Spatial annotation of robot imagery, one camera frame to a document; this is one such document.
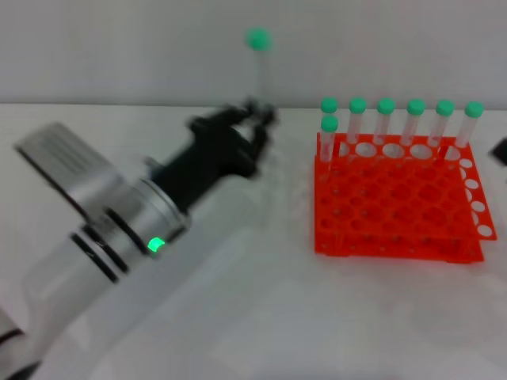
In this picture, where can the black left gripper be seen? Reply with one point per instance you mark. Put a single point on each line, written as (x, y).
(210, 150)

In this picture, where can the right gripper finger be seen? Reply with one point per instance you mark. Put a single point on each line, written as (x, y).
(501, 152)

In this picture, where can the green capped clear test tube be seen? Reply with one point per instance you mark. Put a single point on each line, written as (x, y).
(329, 123)
(357, 105)
(258, 39)
(386, 106)
(329, 104)
(416, 107)
(445, 107)
(474, 109)

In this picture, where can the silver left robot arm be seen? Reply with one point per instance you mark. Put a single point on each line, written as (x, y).
(59, 277)

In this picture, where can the orange test tube rack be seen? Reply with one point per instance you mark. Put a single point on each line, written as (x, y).
(396, 206)

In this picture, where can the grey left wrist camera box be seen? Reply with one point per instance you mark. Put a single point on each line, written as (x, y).
(67, 166)

